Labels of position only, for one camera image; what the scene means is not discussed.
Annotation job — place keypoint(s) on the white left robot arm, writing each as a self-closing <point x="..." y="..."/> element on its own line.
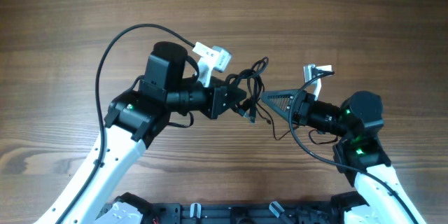
<point x="173" y="82"/>

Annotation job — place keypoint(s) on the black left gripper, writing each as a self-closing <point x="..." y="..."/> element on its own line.
<point x="220" y="101"/>

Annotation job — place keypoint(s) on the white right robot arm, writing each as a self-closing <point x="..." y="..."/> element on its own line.
<point x="358" y="153"/>

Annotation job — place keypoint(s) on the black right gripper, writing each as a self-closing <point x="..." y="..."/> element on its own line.
<point x="303" y="108"/>

